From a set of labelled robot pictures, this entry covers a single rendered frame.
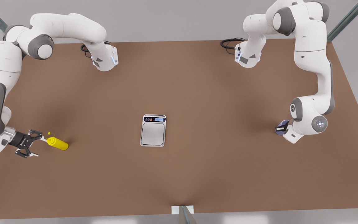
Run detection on yellow sauce bottle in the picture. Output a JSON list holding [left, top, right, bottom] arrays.
[[46, 132, 69, 151]]

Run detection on purple cup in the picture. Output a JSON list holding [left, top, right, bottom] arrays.
[[275, 119, 291, 136]]

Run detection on silver kitchen scale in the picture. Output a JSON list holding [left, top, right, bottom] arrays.
[[140, 114, 167, 147]]

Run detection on black cable loop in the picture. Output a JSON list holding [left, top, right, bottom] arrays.
[[80, 40, 111, 58], [220, 38, 246, 55]]

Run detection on white frame post foot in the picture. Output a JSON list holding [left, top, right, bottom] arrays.
[[171, 205, 195, 215]]

